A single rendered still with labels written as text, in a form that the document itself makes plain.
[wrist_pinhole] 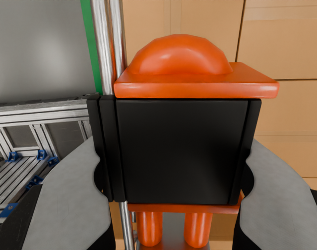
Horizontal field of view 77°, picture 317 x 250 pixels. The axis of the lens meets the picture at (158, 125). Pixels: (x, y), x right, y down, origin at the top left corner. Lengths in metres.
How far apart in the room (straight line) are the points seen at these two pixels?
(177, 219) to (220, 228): 0.27
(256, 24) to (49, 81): 1.15
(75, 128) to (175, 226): 1.07
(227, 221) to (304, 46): 0.54
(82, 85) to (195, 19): 0.88
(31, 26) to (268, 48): 1.17
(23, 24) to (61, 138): 0.65
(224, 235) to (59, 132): 1.04
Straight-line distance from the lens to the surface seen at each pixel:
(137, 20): 0.64
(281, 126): 0.83
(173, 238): 0.20
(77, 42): 1.29
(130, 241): 0.18
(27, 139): 1.41
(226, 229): 0.47
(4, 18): 1.47
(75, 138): 1.26
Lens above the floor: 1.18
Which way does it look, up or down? 62 degrees down
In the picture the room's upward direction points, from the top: 175 degrees counter-clockwise
